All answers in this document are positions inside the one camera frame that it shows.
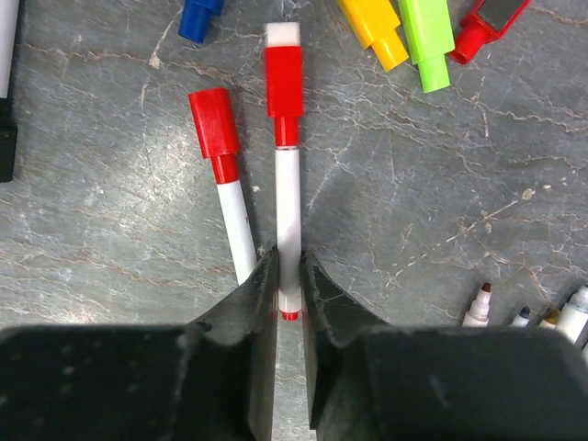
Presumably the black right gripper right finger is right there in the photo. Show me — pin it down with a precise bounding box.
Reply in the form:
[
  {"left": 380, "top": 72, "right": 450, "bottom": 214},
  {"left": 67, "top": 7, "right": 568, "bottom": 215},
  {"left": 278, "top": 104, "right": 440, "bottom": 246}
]
[{"left": 300, "top": 251, "right": 384, "bottom": 430}]

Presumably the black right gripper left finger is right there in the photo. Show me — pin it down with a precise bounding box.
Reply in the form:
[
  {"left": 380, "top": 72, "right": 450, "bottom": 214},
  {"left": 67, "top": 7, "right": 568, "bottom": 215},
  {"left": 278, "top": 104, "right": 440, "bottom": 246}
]
[{"left": 186, "top": 248, "right": 278, "bottom": 440}]

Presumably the white marker green cap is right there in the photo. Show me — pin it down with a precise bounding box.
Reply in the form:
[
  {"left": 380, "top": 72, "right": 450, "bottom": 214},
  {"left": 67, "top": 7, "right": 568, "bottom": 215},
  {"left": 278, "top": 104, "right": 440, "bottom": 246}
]
[{"left": 556, "top": 285, "right": 588, "bottom": 345}]

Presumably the white marker red eraser cap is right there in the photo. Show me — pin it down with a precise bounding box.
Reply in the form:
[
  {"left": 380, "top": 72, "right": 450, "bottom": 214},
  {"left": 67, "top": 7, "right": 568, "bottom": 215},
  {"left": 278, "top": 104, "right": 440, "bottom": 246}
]
[{"left": 265, "top": 22, "right": 303, "bottom": 322}]

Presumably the white marker yellow cap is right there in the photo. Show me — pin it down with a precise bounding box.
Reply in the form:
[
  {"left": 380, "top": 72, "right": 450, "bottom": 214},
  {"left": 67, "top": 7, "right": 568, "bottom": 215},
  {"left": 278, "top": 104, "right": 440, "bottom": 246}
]
[{"left": 538, "top": 307, "right": 560, "bottom": 329}]

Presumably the white marker black cap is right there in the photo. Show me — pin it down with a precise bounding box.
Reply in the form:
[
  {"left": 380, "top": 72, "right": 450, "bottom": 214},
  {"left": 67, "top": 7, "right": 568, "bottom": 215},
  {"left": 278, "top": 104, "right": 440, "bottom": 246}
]
[{"left": 0, "top": 0, "right": 20, "bottom": 183}]

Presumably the uncapped white marker red end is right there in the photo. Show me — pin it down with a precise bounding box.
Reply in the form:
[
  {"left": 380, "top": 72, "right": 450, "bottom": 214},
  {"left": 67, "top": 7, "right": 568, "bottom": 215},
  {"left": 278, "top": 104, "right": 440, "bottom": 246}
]
[{"left": 462, "top": 282, "right": 492, "bottom": 327}]

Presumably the uncapped white marker blue end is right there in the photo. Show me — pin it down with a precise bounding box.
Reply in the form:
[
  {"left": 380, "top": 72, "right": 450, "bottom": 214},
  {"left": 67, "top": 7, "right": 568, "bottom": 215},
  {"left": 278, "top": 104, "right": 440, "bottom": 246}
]
[{"left": 510, "top": 306, "right": 531, "bottom": 327}]

